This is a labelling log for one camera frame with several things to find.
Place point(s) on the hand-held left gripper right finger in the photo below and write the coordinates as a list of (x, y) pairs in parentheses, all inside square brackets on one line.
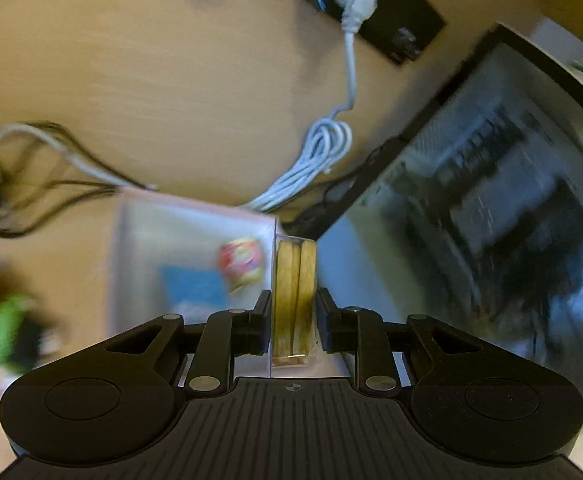
[(325, 322)]

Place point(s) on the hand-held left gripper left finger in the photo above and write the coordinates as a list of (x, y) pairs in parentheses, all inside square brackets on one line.
[(264, 320)]

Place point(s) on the clear biscuit packet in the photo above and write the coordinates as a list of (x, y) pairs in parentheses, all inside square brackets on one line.
[(294, 290)]

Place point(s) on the white storage box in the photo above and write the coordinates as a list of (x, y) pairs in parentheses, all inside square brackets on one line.
[(171, 230)]

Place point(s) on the green and brown toy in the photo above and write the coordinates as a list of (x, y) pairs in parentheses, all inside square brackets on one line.
[(6, 330)]

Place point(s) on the red yellow snack packet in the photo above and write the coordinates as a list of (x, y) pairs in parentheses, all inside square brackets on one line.
[(241, 262)]

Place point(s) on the black socket panel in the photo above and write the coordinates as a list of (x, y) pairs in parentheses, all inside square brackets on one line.
[(401, 20)]

